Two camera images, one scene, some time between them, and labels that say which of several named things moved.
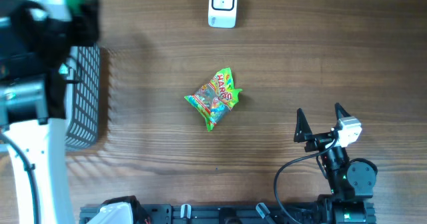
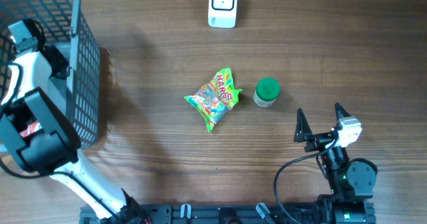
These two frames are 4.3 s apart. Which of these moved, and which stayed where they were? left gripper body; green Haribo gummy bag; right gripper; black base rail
Moved: left gripper body
Stayed: black base rail; green Haribo gummy bag; right gripper
